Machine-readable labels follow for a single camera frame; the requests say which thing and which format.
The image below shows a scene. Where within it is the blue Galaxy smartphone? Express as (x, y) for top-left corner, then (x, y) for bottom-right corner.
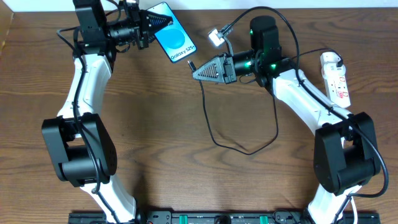
(148, 2), (197, 63)

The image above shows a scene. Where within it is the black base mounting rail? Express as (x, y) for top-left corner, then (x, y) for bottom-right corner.
(67, 210), (381, 224)

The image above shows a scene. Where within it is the white charger plug adapter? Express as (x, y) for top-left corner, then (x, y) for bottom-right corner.
(320, 52), (343, 68)

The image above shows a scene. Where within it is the white power strip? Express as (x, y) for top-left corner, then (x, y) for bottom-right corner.
(322, 63), (351, 108)

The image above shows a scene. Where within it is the black USB charging cable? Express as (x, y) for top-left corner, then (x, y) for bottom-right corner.
(187, 47), (344, 156)

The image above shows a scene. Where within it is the white power strip cord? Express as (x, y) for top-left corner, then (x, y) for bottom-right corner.
(349, 198), (359, 224)

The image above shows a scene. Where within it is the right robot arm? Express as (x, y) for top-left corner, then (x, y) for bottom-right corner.
(192, 16), (388, 223)

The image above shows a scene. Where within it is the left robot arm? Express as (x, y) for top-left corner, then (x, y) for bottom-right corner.
(42, 0), (173, 223)

